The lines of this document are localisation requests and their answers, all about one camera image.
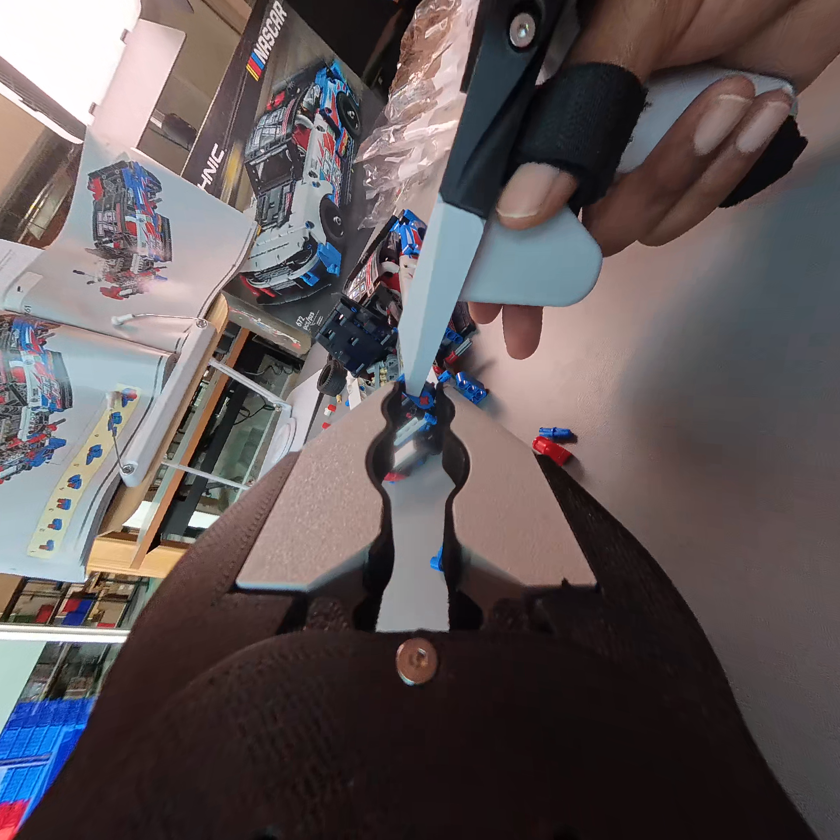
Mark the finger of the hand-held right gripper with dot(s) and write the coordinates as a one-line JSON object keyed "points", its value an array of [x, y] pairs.
{"points": [[439, 282]]}

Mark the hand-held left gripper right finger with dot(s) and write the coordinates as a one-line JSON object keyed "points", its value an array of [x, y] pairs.
{"points": [[518, 518]]}

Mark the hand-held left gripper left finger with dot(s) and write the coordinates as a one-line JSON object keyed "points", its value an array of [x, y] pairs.
{"points": [[308, 518]]}

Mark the blue piece with red pins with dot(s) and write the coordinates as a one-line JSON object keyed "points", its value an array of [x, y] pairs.
{"points": [[430, 418]]}

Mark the grey desk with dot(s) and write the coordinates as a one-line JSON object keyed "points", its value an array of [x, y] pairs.
{"points": [[689, 492]]}

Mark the person's right hand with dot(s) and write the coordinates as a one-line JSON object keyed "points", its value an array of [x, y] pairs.
{"points": [[722, 33]]}

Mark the partly built toy brick car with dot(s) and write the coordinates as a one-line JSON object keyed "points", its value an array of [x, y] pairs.
{"points": [[374, 308]]}

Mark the small red connector piece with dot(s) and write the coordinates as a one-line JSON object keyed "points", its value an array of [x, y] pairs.
{"points": [[550, 449]]}

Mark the clear plastic bag pile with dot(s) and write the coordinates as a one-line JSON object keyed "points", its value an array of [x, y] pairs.
{"points": [[407, 131]]}

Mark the small blue pin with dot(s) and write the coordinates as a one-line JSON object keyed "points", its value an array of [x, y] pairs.
{"points": [[556, 432]]}

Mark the white paper sheet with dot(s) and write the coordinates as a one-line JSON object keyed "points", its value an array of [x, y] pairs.
{"points": [[308, 400]]}

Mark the black toy tyre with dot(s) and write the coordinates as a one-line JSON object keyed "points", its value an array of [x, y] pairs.
{"points": [[331, 377]]}

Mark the toy car packaging box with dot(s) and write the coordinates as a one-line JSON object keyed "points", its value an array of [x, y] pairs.
{"points": [[282, 197]]}

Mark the white book stand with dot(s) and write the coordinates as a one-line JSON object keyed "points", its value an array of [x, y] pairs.
{"points": [[170, 394]]}

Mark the wooden side table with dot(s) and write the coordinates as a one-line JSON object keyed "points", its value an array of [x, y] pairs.
{"points": [[118, 558]]}

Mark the toy car instruction booklet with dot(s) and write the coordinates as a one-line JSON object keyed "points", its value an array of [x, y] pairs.
{"points": [[131, 262]]}

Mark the shelf of blue storage bins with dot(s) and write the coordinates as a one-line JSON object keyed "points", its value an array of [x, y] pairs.
{"points": [[39, 754]]}

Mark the ceiling light panel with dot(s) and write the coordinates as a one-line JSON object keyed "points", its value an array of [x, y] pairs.
{"points": [[39, 98]]}

